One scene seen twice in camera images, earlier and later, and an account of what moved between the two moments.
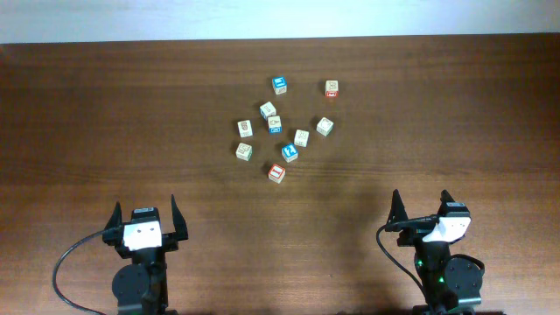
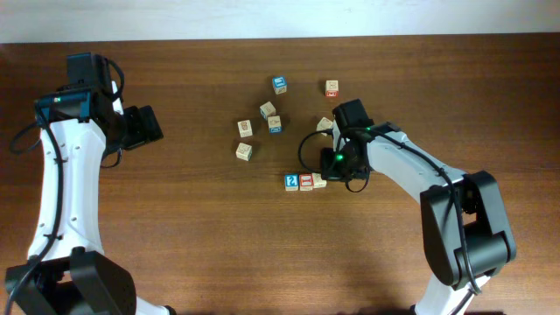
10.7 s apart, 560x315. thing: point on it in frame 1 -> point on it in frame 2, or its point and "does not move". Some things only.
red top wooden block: [276, 173] -> [306, 181]
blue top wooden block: [279, 85] does not move
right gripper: [407, 236] -> [334, 171]
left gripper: [111, 232] -> [140, 133]
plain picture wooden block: [301, 137] -> [318, 181]
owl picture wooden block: [245, 128] does not move
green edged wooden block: [244, 151] does not move
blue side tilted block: [267, 110] does not move
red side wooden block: [332, 88] does not move
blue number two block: [290, 152] -> [291, 182]
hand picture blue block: [274, 122] does not move
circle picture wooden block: [325, 126] does not move
